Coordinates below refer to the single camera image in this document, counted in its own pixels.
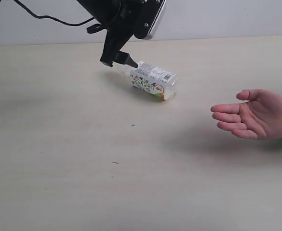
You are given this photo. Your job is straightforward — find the person's open hand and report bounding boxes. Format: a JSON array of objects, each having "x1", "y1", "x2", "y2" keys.
[{"x1": 211, "y1": 89, "x2": 282, "y2": 141}]

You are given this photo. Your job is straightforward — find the clear bottle floral label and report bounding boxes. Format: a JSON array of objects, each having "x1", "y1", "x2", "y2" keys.
[{"x1": 114, "y1": 61, "x2": 178, "y2": 101}]

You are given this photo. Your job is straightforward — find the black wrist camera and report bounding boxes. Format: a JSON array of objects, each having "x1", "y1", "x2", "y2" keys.
[{"x1": 134, "y1": 0, "x2": 167, "y2": 40}]

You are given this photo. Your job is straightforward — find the black cable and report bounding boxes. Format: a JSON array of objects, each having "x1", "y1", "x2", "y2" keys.
[{"x1": 0, "y1": 0, "x2": 95, "y2": 26}]

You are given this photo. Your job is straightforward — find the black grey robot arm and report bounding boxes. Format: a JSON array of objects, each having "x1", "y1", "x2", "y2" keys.
[{"x1": 78, "y1": 0, "x2": 144, "y2": 68}]

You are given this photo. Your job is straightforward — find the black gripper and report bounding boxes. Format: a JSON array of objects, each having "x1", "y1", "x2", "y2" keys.
[{"x1": 86, "y1": 0, "x2": 144, "y2": 68}]

